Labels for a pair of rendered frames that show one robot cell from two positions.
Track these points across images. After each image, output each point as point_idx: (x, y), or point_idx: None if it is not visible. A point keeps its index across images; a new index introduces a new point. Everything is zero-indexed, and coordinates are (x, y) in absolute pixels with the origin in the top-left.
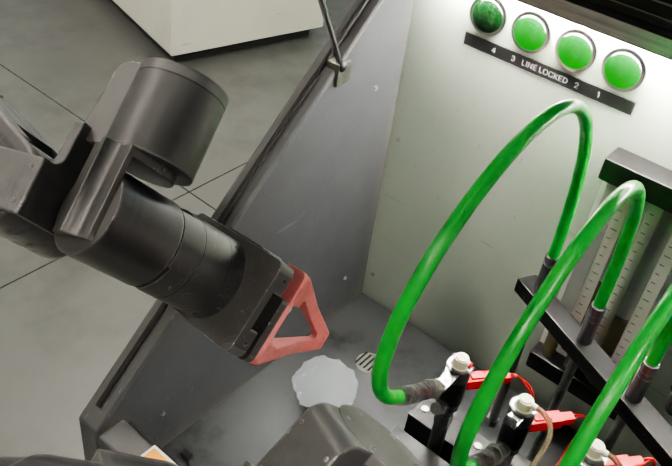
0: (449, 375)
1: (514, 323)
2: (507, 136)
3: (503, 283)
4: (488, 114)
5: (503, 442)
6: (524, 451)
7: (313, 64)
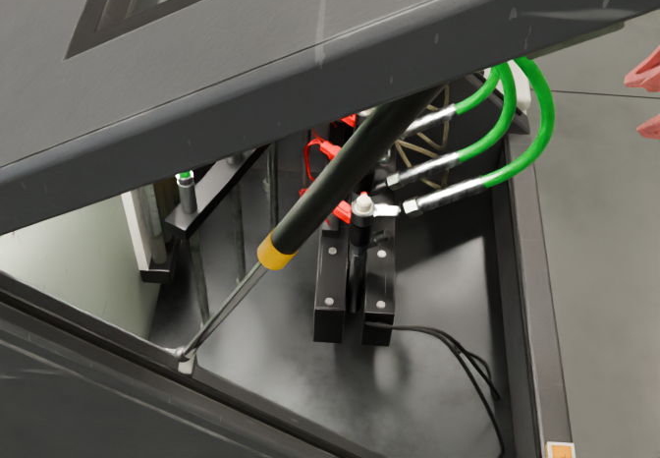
0: (379, 209)
1: (132, 303)
2: (68, 219)
3: (119, 301)
4: (54, 237)
5: (373, 185)
6: (220, 293)
7: (194, 405)
